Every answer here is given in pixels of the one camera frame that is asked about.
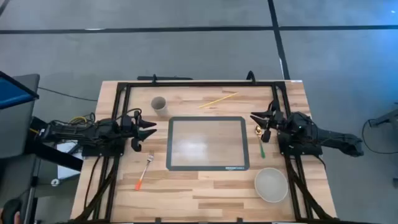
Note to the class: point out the grey-bordered silicone baking mat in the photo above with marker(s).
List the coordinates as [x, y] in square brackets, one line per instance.
[207, 143]

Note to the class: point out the black metal table frame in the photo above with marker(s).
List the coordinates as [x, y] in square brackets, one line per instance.
[202, 84]

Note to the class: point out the white round bowl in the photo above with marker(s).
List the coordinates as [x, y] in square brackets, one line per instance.
[271, 185]

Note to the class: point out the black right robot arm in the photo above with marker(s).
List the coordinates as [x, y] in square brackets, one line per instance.
[314, 133]

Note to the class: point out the grey cabinet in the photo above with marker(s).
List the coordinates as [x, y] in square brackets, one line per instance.
[18, 130]

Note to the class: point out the thin yellow stick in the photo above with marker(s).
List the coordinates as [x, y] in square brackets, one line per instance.
[217, 100]

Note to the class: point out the black frame clamp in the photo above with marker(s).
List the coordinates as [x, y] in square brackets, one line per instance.
[251, 76]

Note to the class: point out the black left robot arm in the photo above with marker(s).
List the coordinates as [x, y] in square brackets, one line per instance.
[77, 132]

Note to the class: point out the grey paper cup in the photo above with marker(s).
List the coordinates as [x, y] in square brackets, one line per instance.
[159, 105]

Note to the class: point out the blue screen panel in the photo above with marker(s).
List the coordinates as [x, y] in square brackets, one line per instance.
[14, 91]

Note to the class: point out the grey stand leg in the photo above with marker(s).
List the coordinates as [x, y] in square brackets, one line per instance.
[387, 118]

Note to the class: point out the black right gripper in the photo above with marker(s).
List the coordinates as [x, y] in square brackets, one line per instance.
[276, 120]

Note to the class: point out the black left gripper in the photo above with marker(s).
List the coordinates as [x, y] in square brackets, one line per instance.
[130, 127]

